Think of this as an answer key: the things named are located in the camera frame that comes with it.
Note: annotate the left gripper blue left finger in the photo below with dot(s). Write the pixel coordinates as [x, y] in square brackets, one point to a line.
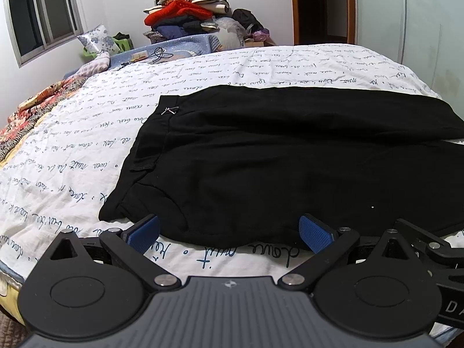
[143, 234]

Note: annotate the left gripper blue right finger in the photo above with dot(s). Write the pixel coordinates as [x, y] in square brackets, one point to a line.
[316, 235]

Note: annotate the black pants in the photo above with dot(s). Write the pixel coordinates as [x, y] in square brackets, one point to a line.
[229, 166]

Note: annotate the white script-print bed sheet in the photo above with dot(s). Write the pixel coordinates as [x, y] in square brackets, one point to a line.
[60, 174]

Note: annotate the floral patterned blanket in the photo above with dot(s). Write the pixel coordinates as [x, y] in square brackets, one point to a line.
[28, 113]

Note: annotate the light blue quilt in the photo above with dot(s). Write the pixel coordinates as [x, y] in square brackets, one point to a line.
[189, 46]

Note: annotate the blue floral white pillow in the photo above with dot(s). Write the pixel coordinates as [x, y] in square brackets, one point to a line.
[98, 40]

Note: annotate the pile of clothes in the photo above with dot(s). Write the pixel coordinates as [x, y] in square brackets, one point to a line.
[179, 19]

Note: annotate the frosted glass wardrobe door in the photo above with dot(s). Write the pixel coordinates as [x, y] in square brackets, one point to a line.
[425, 35]

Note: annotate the brown wooden door frame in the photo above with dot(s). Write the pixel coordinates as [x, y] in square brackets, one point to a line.
[324, 21]

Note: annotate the window with grey frame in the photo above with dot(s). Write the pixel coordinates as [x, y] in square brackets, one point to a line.
[36, 26]

